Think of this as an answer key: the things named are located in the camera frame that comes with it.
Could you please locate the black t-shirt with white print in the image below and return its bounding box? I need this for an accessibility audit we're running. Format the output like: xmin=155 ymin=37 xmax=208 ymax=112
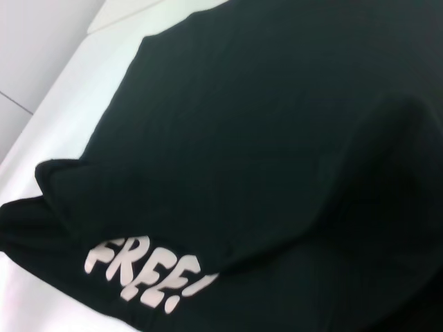
xmin=0 ymin=0 xmax=443 ymax=332

